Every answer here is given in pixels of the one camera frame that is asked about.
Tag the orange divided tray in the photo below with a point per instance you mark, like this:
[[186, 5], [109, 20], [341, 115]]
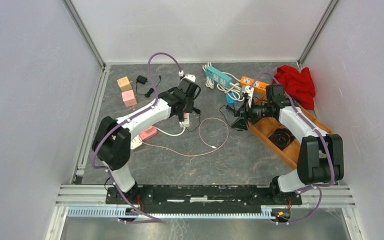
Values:
[[280, 124]]

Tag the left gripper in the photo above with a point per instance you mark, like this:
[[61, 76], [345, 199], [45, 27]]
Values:
[[190, 108]]

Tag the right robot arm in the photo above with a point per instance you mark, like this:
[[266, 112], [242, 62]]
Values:
[[320, 160]]

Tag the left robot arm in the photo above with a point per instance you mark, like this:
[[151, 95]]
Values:
[[112, 142]]

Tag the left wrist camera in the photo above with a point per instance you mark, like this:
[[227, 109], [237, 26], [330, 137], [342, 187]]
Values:
[[189, 77]]

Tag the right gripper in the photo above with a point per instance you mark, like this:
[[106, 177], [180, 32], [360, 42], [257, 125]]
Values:
[[240, 124]]

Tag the white usb power strip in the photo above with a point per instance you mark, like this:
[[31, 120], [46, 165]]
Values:
[[185, 123]]

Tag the blue folding extension socket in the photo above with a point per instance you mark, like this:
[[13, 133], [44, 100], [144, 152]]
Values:
[[230, 100]]

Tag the pink square power strip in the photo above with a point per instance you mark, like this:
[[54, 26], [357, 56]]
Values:
[[148, 133]]

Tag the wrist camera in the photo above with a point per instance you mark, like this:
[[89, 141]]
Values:
[[247, 93], [189, 77]]

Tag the teal power strip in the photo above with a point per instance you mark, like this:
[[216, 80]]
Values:
[[218, 77]]

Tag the small black adapter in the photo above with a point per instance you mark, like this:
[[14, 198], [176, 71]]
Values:
[[141, 79]]

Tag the red cloth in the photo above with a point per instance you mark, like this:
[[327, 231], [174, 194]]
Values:
[[297, 84]]

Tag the black ring object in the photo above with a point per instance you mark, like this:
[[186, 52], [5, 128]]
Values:
[[282, 138]]

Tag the orange power strip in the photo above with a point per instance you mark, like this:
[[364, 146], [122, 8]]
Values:
[[259, 86]]

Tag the pink plug adapter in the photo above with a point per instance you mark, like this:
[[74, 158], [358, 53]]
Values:
[[129, 98]]

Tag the white charger plug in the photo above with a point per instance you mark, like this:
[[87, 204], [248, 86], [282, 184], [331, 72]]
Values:
[[136, 142]]

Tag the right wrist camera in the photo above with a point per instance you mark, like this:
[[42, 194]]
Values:
[[247, 93]]

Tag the wooden cube adapter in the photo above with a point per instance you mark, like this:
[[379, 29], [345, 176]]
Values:
[[124, 84]]

